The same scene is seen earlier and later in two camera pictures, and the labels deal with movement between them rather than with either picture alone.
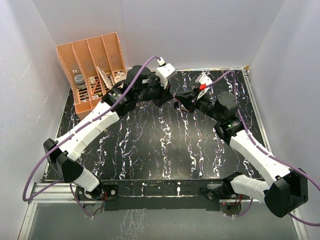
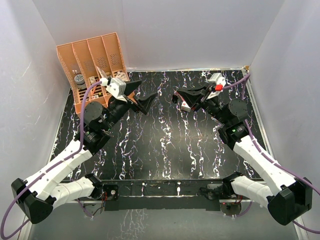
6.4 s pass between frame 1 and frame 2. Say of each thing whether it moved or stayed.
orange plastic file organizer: stayed
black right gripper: stayed
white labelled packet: stayed
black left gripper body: moved
